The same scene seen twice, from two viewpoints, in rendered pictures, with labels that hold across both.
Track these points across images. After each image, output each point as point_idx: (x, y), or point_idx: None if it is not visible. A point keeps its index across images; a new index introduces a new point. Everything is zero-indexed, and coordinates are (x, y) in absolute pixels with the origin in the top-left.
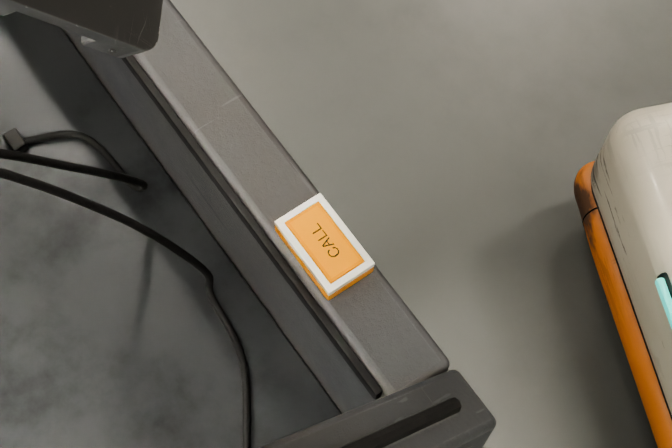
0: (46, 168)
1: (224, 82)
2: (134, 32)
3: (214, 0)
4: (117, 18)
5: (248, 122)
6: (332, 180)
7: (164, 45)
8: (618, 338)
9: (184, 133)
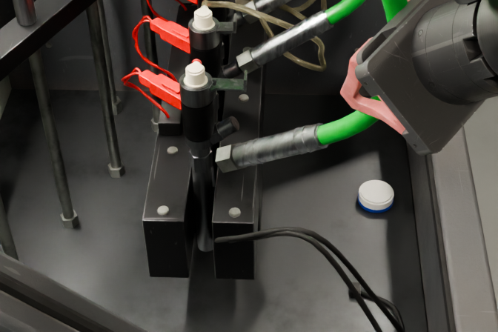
0: (363, 313)
1: (490, 300)
2: (430, 139)
3: None
4: (425, 127)
5: (491, 328)
6: None
7: (467, 264)
8: None
9: (449, 313)
